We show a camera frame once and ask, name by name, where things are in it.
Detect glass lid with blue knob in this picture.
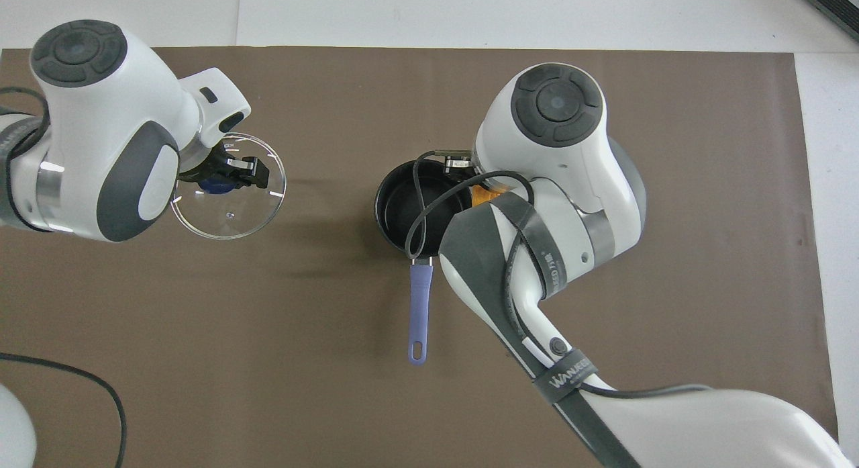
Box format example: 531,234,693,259
169,132,288,241

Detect brown table mat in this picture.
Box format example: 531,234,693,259
0,46,841,468

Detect dark ribbed device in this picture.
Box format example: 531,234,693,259
800,0,859,43

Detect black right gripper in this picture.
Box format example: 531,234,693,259
440,150,474,181

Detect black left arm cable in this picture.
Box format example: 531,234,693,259
0,85,128,468

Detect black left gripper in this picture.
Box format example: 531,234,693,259
179,144,270,191

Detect yellow toy corn cob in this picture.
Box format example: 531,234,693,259
471,181,503,207

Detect dark saucepan with purple handle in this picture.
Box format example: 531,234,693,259
374,158,474,367

